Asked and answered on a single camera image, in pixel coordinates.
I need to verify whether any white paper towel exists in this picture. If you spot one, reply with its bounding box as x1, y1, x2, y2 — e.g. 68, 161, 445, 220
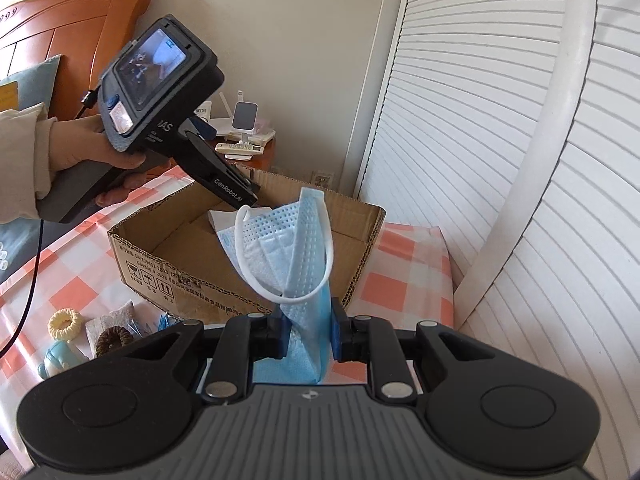
207, 207, 271, 232

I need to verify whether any blue surgical mask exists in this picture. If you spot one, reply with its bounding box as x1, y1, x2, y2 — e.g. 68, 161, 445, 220
216, 188, 334, 385

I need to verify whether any brown scrunchie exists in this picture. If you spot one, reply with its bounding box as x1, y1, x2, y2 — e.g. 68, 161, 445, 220
94, 326, 134, 356

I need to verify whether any cream scrunchie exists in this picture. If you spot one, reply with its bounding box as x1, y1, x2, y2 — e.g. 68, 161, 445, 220
48, 309, 84, 341

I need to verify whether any white blue owl toy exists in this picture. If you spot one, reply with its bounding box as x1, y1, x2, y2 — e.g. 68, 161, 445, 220
38, 340, 88, 379

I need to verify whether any blue tassel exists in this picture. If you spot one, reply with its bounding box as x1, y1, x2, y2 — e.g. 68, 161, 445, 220
125, 313, 180, 339

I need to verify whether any cream sleeve forearm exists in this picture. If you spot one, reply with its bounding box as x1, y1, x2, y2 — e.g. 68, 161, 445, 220
0, 103, 56, 224

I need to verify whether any person left hand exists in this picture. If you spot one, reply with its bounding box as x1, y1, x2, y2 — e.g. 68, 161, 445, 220
49, 115, 150, 208

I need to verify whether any white remote control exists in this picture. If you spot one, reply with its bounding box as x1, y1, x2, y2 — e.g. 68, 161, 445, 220
215, 142, 264, 156

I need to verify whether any phone stand mirror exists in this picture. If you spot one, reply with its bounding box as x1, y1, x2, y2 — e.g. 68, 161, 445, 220
232, 101, 258, 143

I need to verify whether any pink checkered tablecloth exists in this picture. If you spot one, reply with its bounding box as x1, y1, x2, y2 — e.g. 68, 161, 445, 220
1, 169, 454, 467

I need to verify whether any cardboard box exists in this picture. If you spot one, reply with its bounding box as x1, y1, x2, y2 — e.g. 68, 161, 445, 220
108, 167, 385, 324

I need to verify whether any wooden headboard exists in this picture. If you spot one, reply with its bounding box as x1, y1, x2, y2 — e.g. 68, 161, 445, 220
1, 0, 151, 120

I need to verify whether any blue yellow pillow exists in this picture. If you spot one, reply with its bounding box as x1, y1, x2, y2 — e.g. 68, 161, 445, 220
1, 55, 61, 110

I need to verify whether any grey bedsheet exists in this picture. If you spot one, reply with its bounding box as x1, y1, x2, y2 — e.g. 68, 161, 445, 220
0, 219, 74, 282

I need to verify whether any black cable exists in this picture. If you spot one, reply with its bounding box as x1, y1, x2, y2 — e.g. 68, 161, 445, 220
0, 219, 47, 361

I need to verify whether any white curved frame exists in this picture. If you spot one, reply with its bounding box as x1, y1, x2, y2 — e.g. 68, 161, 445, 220
454, 0, 597, 328

